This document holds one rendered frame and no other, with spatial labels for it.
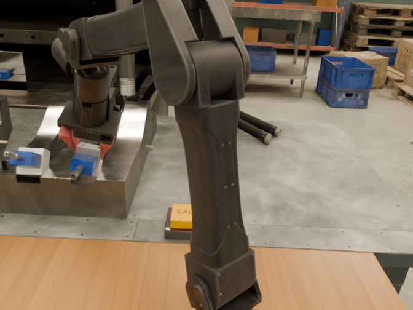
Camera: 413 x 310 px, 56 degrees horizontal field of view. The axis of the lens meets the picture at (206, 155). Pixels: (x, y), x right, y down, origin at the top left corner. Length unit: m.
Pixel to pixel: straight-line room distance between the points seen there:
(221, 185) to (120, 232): 0.39
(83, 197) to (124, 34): 0.40
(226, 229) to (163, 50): 0.21
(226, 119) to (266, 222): 0.44
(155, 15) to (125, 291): 0.44
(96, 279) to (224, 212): 0.32
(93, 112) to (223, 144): 0.32
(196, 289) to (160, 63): 0.27
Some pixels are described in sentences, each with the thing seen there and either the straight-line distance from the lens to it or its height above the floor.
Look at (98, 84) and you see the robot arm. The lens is 0.66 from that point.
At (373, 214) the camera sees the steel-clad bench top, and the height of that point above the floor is 0.80.
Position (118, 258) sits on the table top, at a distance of 0.75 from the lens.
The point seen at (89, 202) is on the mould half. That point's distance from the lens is 0.83.
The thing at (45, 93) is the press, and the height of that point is 0.78.
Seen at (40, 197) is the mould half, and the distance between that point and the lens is 0.86.
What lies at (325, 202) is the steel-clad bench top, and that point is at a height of 0.80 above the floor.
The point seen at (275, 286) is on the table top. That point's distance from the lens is 0.71.
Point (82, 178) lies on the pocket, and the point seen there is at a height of 0.86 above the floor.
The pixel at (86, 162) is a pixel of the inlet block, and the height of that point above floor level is 0.94.
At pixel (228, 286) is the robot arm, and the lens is 0.50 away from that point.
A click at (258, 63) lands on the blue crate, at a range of 4.50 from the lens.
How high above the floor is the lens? 1.28
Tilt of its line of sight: 26 degrees down
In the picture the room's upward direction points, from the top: 3 degrees clockwise
